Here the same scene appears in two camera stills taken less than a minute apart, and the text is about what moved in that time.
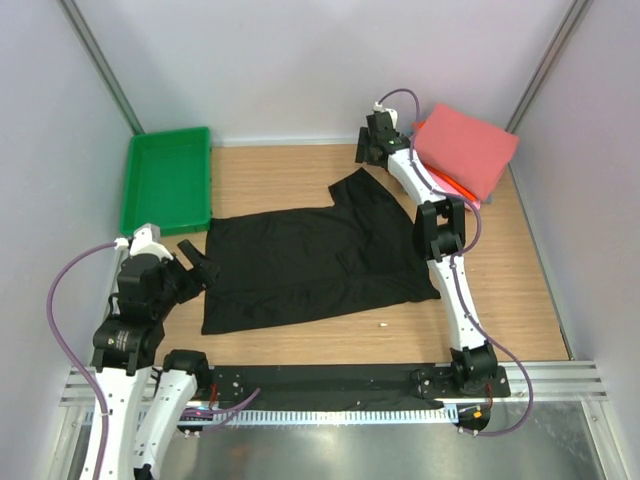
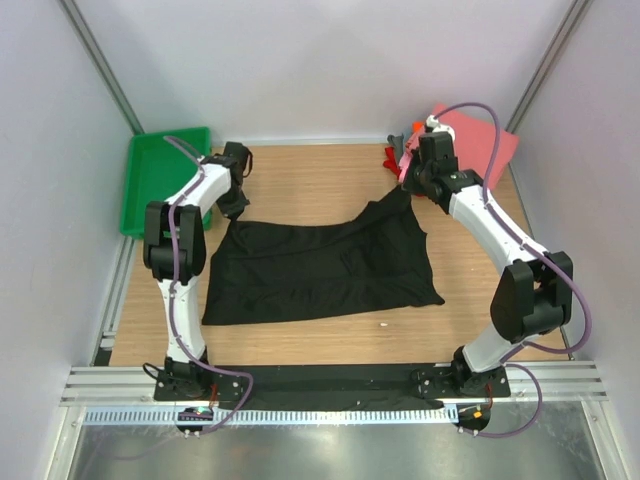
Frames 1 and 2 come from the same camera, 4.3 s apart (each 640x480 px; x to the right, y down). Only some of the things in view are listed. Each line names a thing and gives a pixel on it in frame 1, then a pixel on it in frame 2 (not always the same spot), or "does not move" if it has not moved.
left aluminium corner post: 74,17 does not move
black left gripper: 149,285 → 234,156
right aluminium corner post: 547,68 does not move
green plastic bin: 167,182 does not move
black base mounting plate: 378,385 does not move
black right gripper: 361,154 → 411,186
